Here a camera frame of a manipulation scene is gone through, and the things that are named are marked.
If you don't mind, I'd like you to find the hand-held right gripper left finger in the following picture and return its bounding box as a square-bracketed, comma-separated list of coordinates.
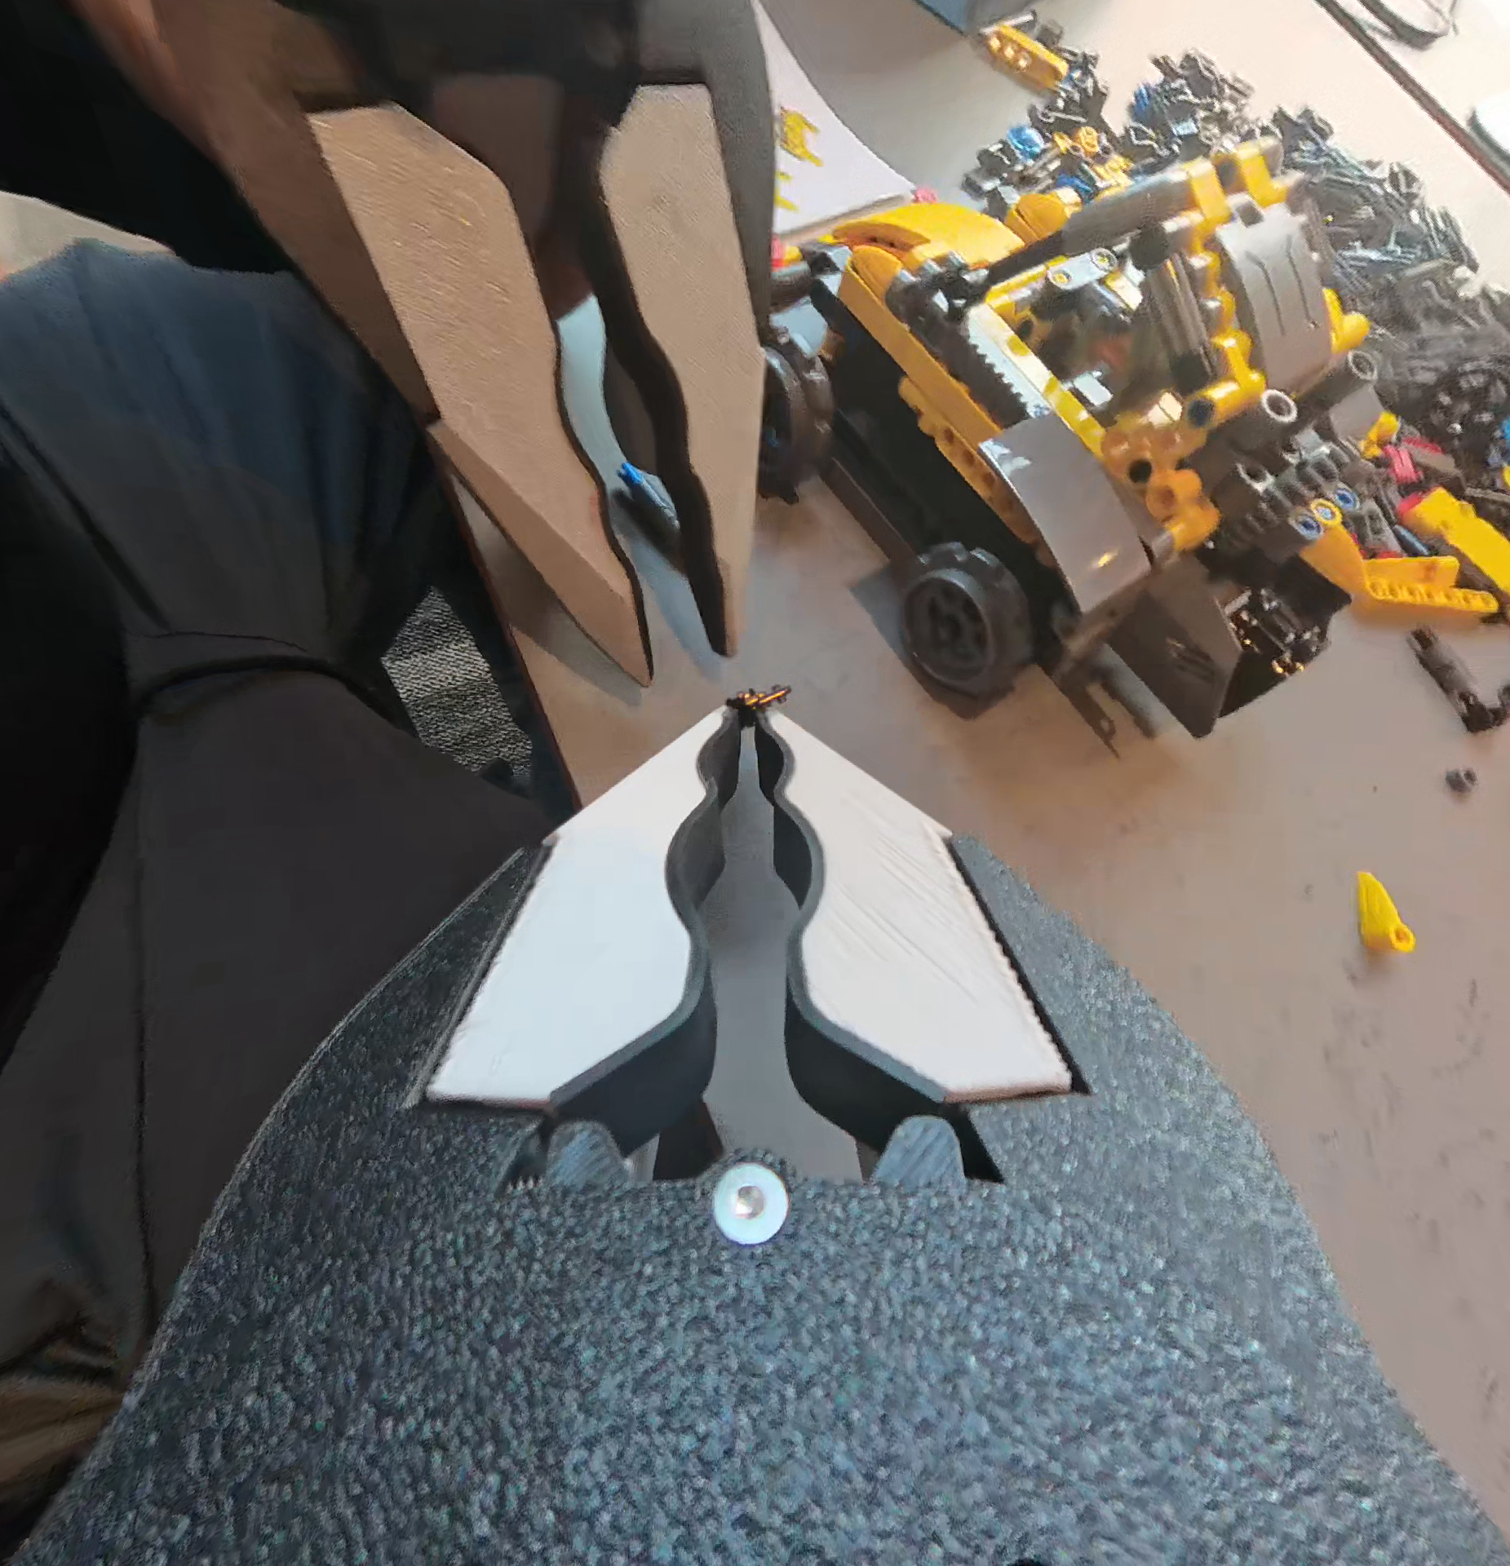
[427, 704, 747, 1145]

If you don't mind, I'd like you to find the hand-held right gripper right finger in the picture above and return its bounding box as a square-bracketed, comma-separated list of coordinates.
[758, 706, 1076, 1155]

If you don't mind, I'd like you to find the instruction booklet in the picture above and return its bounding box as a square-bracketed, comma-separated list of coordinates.
[755, 0, 939, 252]

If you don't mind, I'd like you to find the yellow toy brick vehicle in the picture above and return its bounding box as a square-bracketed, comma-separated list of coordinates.
[755, 133, 1393, 748]

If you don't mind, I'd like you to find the grey desk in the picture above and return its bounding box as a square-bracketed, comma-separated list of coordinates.
[442, 0, 1510, 1543]
[1318, 0, 1510, 235]

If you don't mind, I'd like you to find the black grey axle connector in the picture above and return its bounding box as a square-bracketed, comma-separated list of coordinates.
[1406, 626, 1510, 735]

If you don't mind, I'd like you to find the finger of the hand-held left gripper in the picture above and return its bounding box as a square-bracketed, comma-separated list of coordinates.
[587, 78, 776, 659]
[308, 101, 654, 686]

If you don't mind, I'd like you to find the pile of loose brick pieces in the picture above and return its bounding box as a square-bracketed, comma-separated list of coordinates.
[962, 11, 1510, 491]

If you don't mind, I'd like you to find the black cable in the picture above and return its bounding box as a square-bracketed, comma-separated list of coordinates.
[1342, 0, 1459, 50]

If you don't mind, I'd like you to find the small yellow tooth piece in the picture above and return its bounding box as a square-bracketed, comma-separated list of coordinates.
[1353, 867, 1419, 956]

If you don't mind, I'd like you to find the silver stand base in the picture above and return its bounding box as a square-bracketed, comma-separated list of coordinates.
[1466, 73, 1510, 186]

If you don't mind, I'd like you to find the yellow wide panel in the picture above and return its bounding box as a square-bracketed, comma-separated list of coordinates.
[1396, 482, 1510, 631]

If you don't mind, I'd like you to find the person's dark clothing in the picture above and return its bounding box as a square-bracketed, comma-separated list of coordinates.
[0, 238, 572, 1566]

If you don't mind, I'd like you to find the grey axle pin blue tip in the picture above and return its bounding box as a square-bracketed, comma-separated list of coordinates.
[613, 458, 683, 540]

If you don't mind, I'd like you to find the yellow thick beam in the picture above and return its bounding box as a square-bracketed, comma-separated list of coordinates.
[1360, 567, 1505, 623]

